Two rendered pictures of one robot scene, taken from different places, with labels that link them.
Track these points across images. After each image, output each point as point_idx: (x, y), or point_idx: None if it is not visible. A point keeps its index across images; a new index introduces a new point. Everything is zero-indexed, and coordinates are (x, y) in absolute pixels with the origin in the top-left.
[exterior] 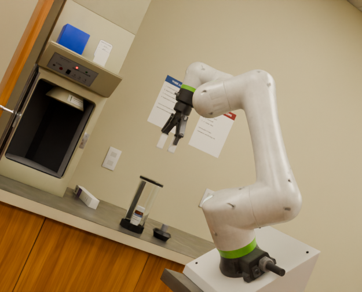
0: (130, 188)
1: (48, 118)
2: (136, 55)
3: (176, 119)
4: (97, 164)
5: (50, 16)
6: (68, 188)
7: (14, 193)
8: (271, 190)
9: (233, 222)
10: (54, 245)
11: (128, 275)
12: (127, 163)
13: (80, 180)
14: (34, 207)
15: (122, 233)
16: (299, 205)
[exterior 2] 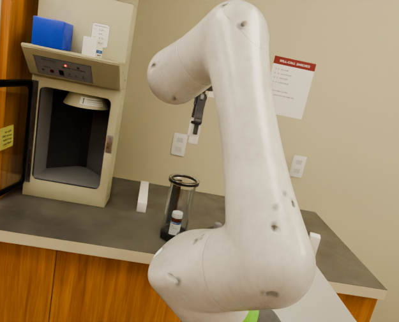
0: (206, 170)
1: (89, 122)
2: (177, 26)
3: (195, 99)
4: (166, 153)
5: None
6: (137, 184)
7: (8, 230)
8: (236, 252)
9: (186, 305)
10: (76, 274)
11: None
12: (196, 145)
13: (152, 172)
14: (35, 241)
15: (147, 253)
16: (300, 282)
